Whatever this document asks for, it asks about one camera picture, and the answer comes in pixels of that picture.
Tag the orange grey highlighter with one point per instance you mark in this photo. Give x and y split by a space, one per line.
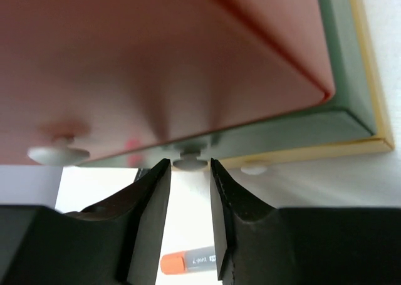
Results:
184 262

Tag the yellow bottom drawer box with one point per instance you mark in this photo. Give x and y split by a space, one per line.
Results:
376 109

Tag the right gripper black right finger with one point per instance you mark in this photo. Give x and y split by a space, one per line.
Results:
256 243

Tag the coral top drawer box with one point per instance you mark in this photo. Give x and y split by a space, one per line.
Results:
120 75

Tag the green drawer box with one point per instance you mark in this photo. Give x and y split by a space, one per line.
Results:
195 153

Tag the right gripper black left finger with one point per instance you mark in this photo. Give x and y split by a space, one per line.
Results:
114 241

